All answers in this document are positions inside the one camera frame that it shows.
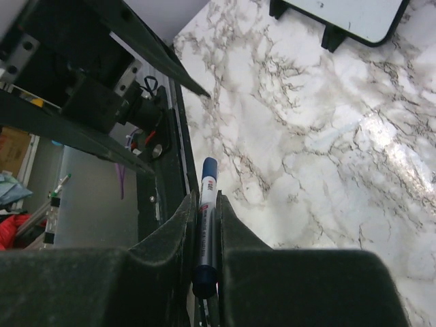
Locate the black framed whiteboard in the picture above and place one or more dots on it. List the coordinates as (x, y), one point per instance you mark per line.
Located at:
(371, 23)

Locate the blue marker cap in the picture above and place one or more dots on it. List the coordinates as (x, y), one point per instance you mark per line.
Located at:
(210, 168)

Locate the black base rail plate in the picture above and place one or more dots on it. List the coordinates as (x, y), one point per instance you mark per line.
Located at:
(167, 213)

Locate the white whiteboard marker pen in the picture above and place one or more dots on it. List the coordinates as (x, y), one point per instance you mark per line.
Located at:
(204, 275)

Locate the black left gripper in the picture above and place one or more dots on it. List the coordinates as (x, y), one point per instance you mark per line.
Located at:
(64, 77)

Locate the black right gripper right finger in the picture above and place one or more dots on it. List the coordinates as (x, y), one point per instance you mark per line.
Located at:
(262, 286)

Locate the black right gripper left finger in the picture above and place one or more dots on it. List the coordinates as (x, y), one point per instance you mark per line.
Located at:
(146, 285)

